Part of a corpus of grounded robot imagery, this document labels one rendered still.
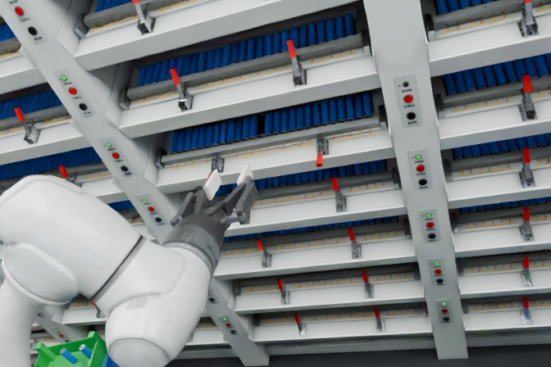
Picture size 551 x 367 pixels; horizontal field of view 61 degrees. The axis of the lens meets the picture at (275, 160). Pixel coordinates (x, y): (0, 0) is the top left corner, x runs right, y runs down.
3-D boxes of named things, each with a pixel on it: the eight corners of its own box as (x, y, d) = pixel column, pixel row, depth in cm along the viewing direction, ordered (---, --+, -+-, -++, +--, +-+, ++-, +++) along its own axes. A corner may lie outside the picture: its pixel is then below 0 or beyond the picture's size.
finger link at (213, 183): (211, 200, 89) (208, 201, 89) (222, 181, 95) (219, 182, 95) (206, 187, 87) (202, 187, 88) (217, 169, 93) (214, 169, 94)
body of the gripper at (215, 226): (179, 267, 76) (198, 233, 84) (226, 262, 73) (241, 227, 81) (161, 229, 73) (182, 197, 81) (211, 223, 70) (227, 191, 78)
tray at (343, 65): (381, 87, 96) (370, 38, 85) (129, 138, 113) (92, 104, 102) (372, 19, 107) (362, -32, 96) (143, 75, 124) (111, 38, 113)
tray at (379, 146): (396, 157, 107) (390, 133, 99) (163, 194, 124) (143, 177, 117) (387, 89, 117) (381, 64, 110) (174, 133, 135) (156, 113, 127)
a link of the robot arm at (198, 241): (220, 292, 69) (230, 265, 74) (198, 242, 65) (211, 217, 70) (165, 296, 71) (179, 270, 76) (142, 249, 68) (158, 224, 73)
